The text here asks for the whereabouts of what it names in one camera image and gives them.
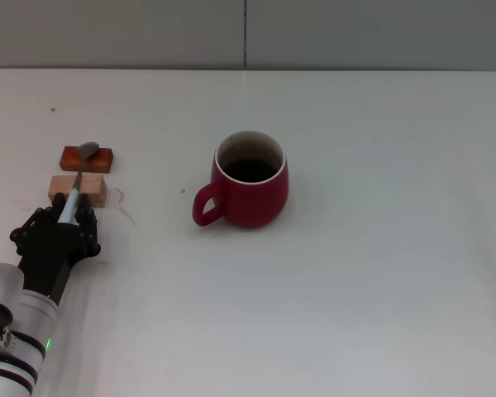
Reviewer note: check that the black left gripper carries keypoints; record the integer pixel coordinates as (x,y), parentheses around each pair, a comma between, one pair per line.
(49,252)

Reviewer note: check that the red ceramic coffee cup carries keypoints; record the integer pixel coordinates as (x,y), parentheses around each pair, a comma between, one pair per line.
(252,202)

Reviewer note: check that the light wooden block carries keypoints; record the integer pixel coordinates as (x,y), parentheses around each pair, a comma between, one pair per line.
(95,190)

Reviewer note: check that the dark red wooden block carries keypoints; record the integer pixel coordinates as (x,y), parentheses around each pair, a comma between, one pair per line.
(99,162)

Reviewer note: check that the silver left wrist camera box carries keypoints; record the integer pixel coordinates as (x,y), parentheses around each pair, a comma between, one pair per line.
(2,281)

